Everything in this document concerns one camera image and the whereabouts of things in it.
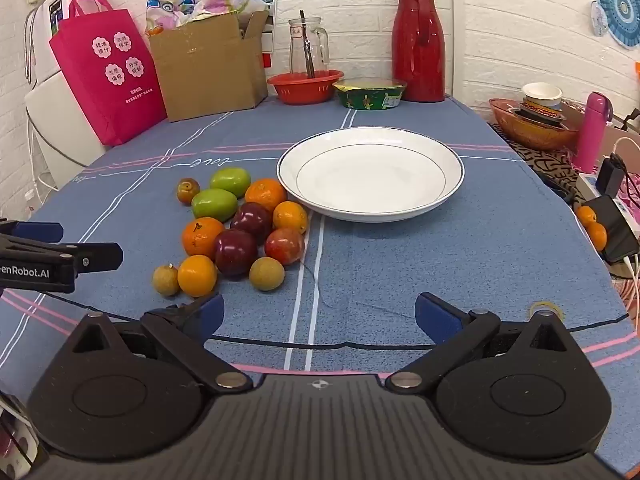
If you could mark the black power bank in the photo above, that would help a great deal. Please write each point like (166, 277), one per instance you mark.
(612, 230)

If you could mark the dark patterned bowl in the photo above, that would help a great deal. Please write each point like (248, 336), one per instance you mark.
(542, 122)

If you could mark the dark chopsticks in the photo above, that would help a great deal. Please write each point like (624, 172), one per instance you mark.
(305, 40)

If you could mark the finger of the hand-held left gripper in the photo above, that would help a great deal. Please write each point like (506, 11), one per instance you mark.
(100, 255)
(37, 232)

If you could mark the orange with dark stem mark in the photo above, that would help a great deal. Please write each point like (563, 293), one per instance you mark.
(202, 237)

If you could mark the green instant noodle bowl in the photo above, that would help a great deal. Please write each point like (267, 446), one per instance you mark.
(367, 97)

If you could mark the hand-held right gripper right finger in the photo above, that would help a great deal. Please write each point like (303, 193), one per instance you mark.
(434, 316)

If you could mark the red thermos jug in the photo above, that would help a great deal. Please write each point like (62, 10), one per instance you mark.
(417, 60)

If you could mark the colourful rimmed bowl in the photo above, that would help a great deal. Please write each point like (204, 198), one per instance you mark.
(542, 111)

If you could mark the pink bottle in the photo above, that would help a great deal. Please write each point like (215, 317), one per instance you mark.
(590, 135)

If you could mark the brown longan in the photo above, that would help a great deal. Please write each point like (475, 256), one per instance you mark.
(266, 273)
(165, 280)

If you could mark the white appliance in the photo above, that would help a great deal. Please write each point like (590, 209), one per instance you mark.
(55, 125)

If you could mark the cardboard box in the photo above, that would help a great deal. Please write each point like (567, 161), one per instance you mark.
(205, 75)

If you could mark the small orange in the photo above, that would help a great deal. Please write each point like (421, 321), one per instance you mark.
(197, 275)
(596, 236)
(586, 215)
(290, 217)
(265, 195)

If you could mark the pink tote bag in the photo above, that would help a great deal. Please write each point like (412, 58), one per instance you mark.
(115, 90)

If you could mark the yellow rubber band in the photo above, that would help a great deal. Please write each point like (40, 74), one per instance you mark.
(545, 303)

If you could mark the pink floral bedsheet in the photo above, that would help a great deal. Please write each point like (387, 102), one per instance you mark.
(622, 300)

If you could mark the white bowl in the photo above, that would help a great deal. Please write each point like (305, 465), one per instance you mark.
(542, 94)

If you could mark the white plate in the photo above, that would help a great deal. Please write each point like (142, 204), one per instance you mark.
(370, 175)

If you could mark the small red yellow plum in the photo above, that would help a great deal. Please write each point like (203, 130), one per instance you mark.
(188, 191)

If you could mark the green mango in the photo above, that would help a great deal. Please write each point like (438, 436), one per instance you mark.
(214, 204)

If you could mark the green jujube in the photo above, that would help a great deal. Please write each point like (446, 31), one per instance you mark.
(230, 181)

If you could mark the large blue fan decoration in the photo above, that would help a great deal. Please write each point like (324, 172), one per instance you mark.
(622, 7)

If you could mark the pale pink box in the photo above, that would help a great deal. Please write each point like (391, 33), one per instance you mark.
(617, 142)

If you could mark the small blue fan decoration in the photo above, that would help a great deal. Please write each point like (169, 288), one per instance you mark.
(599, 19)

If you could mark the dark red plum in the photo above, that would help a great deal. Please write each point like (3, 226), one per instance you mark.
(251, 221)
(236, 252)

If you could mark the black charger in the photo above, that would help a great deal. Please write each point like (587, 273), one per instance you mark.
(610, 177)

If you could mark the amber glass bowl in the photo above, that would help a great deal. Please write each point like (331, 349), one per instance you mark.
(525, 135)

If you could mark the red plastic basket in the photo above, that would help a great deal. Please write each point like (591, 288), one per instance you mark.
(300, 91)

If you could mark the glass pitcher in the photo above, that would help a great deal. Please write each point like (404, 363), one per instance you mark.
(300, 55)

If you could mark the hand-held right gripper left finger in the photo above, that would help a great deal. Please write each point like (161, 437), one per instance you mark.
(210, 311)

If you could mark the brown black patterned cloth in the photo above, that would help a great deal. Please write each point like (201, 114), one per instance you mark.
(540, 165)

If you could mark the white power strip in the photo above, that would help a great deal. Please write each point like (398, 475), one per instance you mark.
(585, 182)

